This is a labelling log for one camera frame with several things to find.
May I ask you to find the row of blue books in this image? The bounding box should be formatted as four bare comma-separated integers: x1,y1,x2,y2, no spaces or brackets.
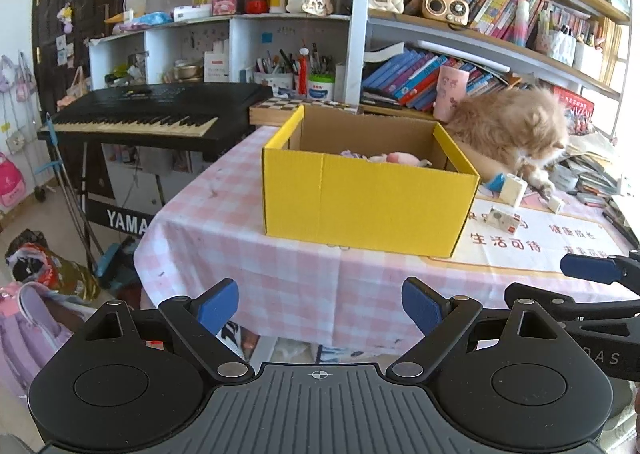
362,48,511,113

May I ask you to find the white storage bin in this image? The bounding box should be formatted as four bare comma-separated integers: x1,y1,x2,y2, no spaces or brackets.
572,41,604,80

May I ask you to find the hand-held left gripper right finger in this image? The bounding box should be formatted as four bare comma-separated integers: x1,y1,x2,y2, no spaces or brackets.
385,276,566,381

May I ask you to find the white pen holder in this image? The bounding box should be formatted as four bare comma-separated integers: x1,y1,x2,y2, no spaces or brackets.
254,71,295,97

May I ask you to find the black electronic keyboard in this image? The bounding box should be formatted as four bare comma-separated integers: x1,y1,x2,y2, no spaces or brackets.
37,82,273,162

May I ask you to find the white dotted small box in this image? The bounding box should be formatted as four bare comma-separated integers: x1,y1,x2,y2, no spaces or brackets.
489,206,521,235

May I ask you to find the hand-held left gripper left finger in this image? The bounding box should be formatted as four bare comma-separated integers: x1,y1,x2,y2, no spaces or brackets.
75,278,256,381

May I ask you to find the purple backpack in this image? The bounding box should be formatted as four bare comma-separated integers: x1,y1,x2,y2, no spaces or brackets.
0,281,87,401

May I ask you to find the pink plush toy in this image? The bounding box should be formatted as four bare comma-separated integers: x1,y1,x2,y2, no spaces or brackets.
367,151,433,169

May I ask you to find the pile of books and papers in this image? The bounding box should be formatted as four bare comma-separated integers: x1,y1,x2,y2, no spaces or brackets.
550,134,640,211

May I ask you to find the wooden retro radio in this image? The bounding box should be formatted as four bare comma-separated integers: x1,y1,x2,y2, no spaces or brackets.
421,0,470,28

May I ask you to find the pink printed cup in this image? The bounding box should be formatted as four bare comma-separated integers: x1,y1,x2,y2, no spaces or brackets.
432,66,471,122

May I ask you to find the white jar green lid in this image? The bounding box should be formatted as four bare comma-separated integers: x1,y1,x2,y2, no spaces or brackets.
307,74,335,102

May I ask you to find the pink hanging bag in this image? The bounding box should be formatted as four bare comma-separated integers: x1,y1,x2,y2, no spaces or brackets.
0,151,29,211

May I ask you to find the black keyboard stand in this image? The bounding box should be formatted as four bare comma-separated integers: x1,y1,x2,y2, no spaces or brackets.
40,134,168,279

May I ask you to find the colourful floor bag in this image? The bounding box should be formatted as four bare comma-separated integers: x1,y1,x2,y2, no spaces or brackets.
5,229,101,303

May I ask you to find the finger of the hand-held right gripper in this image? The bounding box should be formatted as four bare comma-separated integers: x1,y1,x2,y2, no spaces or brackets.
504,283,640,329
560,251,640,295

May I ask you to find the yellow cardboard box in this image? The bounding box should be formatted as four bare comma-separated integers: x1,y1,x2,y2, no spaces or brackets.
261,104,481,259

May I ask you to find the white bookshelf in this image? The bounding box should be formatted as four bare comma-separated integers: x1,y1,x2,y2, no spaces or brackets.
89,0,632,135

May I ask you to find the white printed desk mat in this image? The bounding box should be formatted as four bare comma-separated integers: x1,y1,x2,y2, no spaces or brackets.
425,194,640,285

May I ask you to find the pink checked tablecloth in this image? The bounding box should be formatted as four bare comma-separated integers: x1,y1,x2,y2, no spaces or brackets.
132,126,640,352

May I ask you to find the fluffy orange cat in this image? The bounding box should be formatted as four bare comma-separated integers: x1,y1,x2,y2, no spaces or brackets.
445,86,572,195

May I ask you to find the chessboard box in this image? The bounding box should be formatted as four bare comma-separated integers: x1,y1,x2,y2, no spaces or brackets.
249,98,361,128

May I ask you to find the white plug charger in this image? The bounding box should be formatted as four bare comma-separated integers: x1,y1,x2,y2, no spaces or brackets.
500,174,526,207

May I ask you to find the dark wooden door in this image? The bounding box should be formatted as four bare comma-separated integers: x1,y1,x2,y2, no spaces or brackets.
32,0,131,115

